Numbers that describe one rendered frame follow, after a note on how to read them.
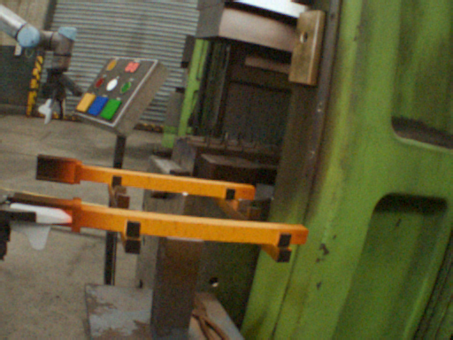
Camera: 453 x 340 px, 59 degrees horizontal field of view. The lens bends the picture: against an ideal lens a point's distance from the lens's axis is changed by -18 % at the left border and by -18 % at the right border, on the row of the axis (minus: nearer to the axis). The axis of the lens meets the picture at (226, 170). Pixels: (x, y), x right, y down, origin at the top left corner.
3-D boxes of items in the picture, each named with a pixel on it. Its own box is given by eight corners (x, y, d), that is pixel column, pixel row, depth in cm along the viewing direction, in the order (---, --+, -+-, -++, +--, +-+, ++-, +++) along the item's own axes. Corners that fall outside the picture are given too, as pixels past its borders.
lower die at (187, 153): (191, 176, 117) (197, 142, 115) (171, 159, 135) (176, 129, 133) (332, 189, 133) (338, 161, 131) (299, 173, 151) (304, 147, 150)
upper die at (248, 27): (217, 35, 111) (224, 2, 109) (194, 38, 129) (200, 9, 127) (352, 70, 127) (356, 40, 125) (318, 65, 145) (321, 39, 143)
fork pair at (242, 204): (116, 207, 69) (118, 194, 69) (113, 197, 74) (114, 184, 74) (258, 220, 77) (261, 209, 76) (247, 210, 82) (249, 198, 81)
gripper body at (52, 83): (47, 98, 156) (52, 67, 154) (65, 101, 156) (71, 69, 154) (38, 99, 148) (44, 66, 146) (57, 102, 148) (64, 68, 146)
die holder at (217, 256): (162, 353, 109) (184, 190, 101) (133, 289, 144) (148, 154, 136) (336, 338, 131) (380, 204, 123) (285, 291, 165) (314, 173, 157)
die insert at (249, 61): (244, 65, 119) (248, 43, 118) (234, 64, 126) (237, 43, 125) (337, 87, 130) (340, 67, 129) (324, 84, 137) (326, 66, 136)
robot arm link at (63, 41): (60, 27, 151) (80, 29, 151) (54, 56, 152) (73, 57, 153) (54, 26, 143) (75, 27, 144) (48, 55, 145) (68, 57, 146)
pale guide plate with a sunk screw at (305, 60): (308, 83, 93) (318, 10, 90) (287, 81, 101) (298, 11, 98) (317, 86, 94) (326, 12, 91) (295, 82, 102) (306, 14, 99)
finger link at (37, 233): (70, 251, 58) (11, 240, 56) (72, 210, 57) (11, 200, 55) (69, 259, 55) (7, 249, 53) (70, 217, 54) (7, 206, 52)
